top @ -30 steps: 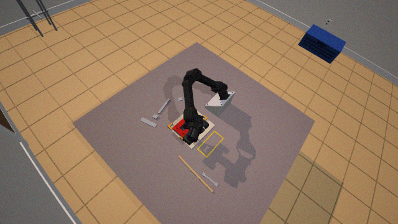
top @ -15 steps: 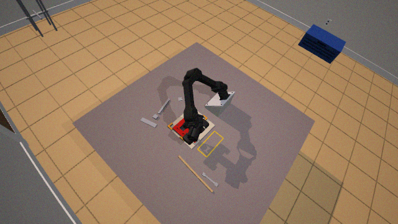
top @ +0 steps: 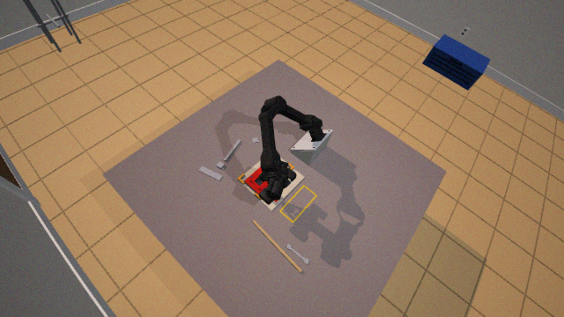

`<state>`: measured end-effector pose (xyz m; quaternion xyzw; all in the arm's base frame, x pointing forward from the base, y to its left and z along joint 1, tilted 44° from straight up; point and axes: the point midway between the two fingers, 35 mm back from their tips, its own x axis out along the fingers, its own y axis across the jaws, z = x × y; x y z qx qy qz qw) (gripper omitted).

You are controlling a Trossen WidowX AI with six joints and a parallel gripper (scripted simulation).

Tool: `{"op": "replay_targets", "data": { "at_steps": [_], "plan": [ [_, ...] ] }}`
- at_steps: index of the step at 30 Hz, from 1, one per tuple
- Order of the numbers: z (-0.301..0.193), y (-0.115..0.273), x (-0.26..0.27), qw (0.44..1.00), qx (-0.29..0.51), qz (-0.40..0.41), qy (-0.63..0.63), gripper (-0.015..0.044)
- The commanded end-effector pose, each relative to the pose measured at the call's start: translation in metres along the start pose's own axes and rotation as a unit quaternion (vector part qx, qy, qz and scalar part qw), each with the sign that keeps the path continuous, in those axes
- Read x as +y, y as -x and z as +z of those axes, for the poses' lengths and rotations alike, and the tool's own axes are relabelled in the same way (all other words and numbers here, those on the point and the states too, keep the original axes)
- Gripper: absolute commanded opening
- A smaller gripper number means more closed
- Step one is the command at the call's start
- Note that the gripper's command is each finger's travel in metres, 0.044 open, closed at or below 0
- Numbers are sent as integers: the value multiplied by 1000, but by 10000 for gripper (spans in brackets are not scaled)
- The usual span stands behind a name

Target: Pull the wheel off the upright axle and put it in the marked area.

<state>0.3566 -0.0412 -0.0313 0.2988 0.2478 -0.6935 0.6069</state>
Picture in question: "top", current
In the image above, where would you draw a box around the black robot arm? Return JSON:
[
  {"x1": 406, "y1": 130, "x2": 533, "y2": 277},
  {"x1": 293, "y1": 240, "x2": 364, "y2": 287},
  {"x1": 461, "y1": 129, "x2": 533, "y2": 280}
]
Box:
[{"x1": 258, "y1": 95, "x2": 327, "y2": 200}]

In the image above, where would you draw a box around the tan rectangular post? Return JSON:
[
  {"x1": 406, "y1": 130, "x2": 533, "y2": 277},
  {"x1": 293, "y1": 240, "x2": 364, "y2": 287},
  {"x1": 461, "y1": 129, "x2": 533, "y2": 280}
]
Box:
[{"x1": 252, "y1": 220, "x2": 302, "y2": 273}]

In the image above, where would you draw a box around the grey flat bar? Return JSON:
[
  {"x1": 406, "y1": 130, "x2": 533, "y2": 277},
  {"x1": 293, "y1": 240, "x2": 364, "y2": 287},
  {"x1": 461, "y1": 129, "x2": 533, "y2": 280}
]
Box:
[
  {"x1": 223, "y1": 139, "x2": 241, "y2": 161},
  {"x1": 199, "y1": 166, "x2": 222, "y2": 181}
]

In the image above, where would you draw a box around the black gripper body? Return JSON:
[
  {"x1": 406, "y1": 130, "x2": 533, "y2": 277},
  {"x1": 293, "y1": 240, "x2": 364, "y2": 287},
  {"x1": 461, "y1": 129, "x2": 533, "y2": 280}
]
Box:
[{"x1": 259, "y1": 167, "x2": 297, "y2": 204}]

